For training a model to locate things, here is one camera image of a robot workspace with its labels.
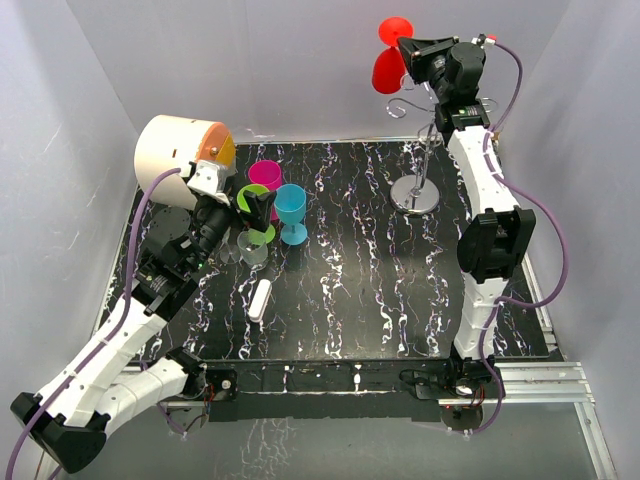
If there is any clear wine glass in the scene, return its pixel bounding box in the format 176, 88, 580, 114
236, 229, 268, 270

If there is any small white bar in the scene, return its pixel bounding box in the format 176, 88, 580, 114
248, 279, 272, 323

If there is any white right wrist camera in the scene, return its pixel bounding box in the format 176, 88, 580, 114
471, 33, 497, 50

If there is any clear champagne flute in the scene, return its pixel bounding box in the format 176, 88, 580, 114
219, 228, 240, 264

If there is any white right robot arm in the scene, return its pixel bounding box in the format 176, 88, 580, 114
397, 35, 536, 397

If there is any blue wine glass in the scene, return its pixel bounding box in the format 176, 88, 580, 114
274, 184, 308, 246

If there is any white orange cylinder drum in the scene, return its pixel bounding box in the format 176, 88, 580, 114
134, 115, 236, 210

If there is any chrome wine glass rack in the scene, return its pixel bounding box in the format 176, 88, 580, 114
386, 97, 444, 216

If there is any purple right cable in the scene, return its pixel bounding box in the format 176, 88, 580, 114
469, 39, 571, 434

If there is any purple cable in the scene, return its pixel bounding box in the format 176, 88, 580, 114
469, 39, 571, 434
5, 167, 184, 480

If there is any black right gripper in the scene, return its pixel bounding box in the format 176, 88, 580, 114
398, 37, 459, 103

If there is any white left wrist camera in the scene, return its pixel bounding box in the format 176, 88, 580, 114
187, 160, 237, 206

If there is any red wine glass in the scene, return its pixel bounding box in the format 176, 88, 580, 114
371, 16, 414, 95

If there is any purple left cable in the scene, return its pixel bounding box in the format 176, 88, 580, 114
5, 167, 184, 480

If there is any black front base bar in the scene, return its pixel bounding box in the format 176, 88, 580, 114
206, 359, 500, 422

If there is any pink wine glass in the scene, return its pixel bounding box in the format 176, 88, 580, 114
248, 160, 282, 191

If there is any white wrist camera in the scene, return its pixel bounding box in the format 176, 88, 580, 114
471, 33, 497, 50
187, 160, 237, 206

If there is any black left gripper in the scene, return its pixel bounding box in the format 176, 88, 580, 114
187, 175, 275, 273

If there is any green wine glass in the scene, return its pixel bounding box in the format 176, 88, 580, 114
236, 184, 276, 244

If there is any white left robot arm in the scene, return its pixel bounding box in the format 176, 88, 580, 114
10, 115, 275, 473

